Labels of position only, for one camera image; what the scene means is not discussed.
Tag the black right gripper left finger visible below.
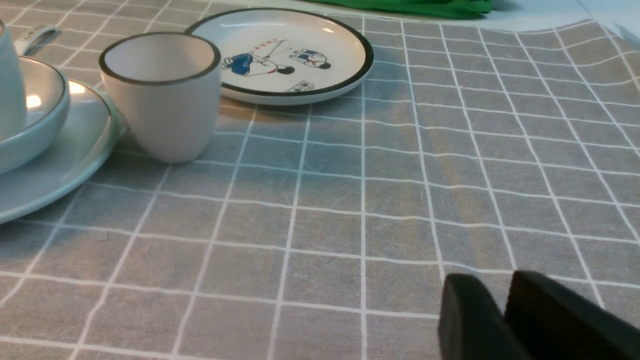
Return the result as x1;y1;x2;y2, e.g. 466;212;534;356
438;273;533;360

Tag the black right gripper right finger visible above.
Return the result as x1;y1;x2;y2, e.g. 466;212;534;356
503;270;640;360

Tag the light blue bowl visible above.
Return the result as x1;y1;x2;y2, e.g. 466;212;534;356
0;55;70;174

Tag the light blue cup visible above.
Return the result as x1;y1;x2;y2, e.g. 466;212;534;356
0;22;27;141

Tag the grey checked tablecloth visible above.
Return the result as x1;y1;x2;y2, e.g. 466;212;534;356
1;14;639;360

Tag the green backdrop cloth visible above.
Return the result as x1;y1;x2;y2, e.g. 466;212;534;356
314;0;493;20

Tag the illustrated black-rimmed plate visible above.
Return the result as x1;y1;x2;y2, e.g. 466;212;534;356
185;7;375;106

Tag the black-rimmed white cup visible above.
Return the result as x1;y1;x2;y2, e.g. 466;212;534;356
98;31;222;164

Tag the large light blue plate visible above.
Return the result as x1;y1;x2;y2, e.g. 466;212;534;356
0;80;125;223

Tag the small patterned white spoon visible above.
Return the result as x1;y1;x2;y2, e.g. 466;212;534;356
13;24;58;56

